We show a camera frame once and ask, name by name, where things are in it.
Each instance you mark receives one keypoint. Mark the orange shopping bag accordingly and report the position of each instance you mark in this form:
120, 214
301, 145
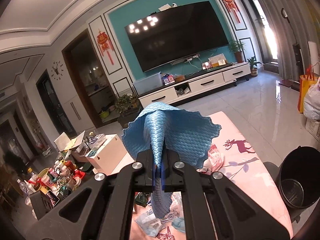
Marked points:
305, 82

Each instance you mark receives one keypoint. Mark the black trash bin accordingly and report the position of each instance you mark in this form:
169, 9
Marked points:
298, 178

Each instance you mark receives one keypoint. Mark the small potted plant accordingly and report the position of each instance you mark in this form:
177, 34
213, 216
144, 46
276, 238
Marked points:
253, 64

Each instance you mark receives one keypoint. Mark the pink plastic wrapper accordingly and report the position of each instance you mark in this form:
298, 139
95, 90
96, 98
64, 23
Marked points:
214, 161

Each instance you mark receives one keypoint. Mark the white wooden box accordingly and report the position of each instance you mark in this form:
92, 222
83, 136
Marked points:
106, 158

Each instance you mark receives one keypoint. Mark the left red Chinese knot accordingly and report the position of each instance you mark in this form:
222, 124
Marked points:
105, 44

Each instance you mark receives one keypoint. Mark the blue cleaning cloth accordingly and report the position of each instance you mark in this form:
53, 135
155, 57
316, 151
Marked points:
160, 126

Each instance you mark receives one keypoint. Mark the right red Chinese knot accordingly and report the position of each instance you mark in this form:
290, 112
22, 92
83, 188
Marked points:
232, 9

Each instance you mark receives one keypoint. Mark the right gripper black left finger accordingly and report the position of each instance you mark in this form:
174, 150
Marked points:
102, 207

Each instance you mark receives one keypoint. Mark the white plastic bag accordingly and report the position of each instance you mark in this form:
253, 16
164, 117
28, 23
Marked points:
312, 102

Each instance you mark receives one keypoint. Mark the antler wall clock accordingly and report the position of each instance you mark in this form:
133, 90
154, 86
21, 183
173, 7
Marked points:
57, 70

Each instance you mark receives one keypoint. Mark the tall potted plant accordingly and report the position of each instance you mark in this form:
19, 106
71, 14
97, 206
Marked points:
236, 47

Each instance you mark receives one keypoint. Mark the large black television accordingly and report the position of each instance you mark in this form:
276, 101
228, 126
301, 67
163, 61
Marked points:
175, 33

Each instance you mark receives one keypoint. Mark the clear plastic storage bin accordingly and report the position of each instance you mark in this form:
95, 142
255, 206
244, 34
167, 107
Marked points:
148, 83

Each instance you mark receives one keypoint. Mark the red chinese knot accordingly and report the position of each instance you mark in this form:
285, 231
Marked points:
232, 9
105, 44

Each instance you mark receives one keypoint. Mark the grey window curtain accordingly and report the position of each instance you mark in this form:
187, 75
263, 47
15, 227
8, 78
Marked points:
291, 22

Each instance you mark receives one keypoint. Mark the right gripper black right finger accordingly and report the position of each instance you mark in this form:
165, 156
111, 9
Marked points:
214, 207

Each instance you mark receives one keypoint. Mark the upright vacuum cleaner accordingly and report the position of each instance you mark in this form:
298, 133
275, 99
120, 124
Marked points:
295, 46

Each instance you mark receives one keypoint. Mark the white TV cabinet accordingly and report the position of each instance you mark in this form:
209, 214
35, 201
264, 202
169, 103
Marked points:
196, 85

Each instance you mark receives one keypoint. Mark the pink patterned tablecloth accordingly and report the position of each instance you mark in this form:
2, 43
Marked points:
243, 167

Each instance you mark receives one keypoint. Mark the plant stand with greenery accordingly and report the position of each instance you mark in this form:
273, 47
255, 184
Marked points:
128, 107

